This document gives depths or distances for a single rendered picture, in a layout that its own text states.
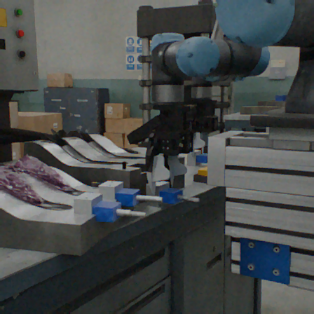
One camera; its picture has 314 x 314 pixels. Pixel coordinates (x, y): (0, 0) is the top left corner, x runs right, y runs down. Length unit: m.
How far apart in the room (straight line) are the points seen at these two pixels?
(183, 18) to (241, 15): 4.46
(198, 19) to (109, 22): 3.74
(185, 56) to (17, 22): 1.15
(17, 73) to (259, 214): 1.33
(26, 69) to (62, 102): 6.56
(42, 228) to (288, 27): 0.50
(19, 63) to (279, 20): 1.38
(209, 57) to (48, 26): 8.51
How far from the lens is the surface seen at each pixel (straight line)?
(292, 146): 0.74
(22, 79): 1.88
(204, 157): 1.54
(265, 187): 0.76
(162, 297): 1.21
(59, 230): 0.75
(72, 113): 8.32
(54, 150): 1.19
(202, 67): 0.85
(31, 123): 5.70
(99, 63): 8.61
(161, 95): 0.95
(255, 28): 0.64
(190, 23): 5.08
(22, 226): 0.78
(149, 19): 5.27
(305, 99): 0.73
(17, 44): 1.88
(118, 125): 7.99
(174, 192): 0.99
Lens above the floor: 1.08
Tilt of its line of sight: 9 degrees down
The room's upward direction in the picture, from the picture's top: straight up
